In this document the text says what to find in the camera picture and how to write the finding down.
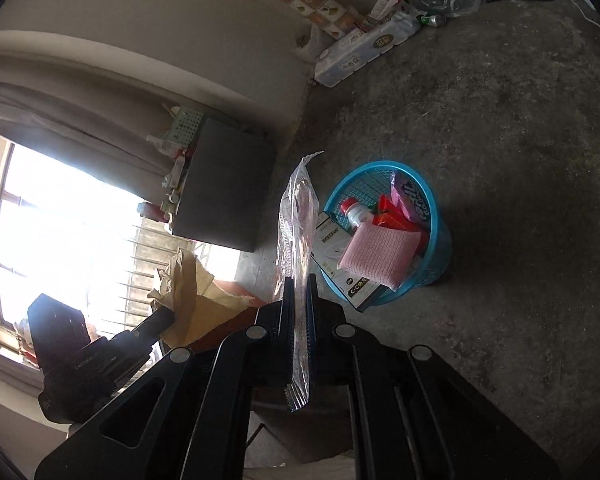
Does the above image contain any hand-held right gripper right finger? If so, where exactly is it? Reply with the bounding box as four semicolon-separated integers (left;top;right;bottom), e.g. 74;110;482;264
304;272;563;480

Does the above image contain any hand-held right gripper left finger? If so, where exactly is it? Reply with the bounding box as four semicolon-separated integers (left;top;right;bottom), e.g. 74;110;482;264
34;276;297;480

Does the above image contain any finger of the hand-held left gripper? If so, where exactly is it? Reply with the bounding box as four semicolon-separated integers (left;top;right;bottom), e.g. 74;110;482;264
110;307;177;361

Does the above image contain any yellowish cloth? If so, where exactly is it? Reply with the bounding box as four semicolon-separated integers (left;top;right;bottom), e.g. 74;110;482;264
147;249;255;346

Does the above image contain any silver cable box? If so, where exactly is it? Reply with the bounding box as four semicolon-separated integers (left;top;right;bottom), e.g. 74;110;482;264
310;211;381;309

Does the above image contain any pink sponge cloth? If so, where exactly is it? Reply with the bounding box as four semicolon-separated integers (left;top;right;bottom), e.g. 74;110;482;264
338;223;423;291

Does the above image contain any clear plastic wrapper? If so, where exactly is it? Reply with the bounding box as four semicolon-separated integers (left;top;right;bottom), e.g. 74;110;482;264
278;150;326;413

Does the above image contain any green refill pouch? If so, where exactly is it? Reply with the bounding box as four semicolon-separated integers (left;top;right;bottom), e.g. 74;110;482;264
340;197;376;235

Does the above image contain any red snack packet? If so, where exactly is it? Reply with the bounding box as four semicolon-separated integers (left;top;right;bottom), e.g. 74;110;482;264
372;195;428;233

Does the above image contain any blue plastic waste basket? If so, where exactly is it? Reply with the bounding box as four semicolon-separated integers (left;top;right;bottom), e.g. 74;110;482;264
321;161;452;308

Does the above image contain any purple snack bag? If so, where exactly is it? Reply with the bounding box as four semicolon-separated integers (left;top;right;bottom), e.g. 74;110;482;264
390;171;428;223

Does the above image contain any metal window railing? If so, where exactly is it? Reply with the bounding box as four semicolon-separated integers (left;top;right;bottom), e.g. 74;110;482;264
95;225;211;331

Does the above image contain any red thermos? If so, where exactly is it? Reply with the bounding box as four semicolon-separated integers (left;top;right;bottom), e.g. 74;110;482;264
137;201;168;222

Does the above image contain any dark cabinet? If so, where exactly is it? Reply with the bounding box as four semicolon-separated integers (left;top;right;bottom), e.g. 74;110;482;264
172;117;276;253

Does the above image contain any white plastic bag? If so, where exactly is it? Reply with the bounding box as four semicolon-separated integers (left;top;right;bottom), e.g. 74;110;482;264
147;130;173;156
294;24;326;63

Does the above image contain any green plastic basket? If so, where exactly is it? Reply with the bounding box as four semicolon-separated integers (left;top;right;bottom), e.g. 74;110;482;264
165;106;204;143

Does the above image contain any beige curtain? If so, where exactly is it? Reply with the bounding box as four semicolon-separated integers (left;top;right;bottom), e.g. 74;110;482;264
0;52;301;201

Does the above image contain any white paper towel pack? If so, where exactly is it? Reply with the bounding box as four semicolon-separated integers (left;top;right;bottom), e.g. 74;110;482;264
314;10;421;87

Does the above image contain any red white carton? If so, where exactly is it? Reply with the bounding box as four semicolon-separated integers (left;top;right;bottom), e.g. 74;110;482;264
362;0;406;31

